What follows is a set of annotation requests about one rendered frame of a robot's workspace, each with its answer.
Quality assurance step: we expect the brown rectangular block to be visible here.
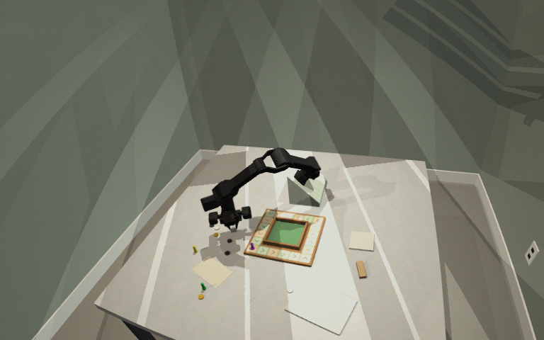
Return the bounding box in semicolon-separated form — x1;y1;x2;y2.
356;261;366;279

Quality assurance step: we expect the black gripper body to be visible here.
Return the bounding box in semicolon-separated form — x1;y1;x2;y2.
208;203;252;225

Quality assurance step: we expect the beige paper sheet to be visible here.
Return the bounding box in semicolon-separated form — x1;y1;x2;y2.
192;256;233;288

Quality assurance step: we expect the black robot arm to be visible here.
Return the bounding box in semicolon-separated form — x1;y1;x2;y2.
200;147;321;227

